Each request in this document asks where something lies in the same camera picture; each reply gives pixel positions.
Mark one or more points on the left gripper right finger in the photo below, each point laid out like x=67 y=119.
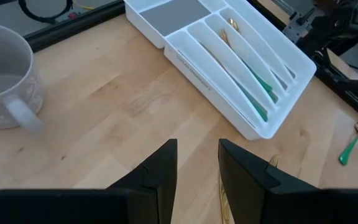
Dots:
x=291 y=205

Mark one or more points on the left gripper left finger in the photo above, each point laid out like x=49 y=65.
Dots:
x=73 y=208

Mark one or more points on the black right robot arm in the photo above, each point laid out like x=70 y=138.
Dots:
x=337 y=25

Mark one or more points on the grey power strip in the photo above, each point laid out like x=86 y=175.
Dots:
x=72 y=15

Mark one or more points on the white cutlery organizer tray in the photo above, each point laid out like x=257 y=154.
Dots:
x=179 y=14

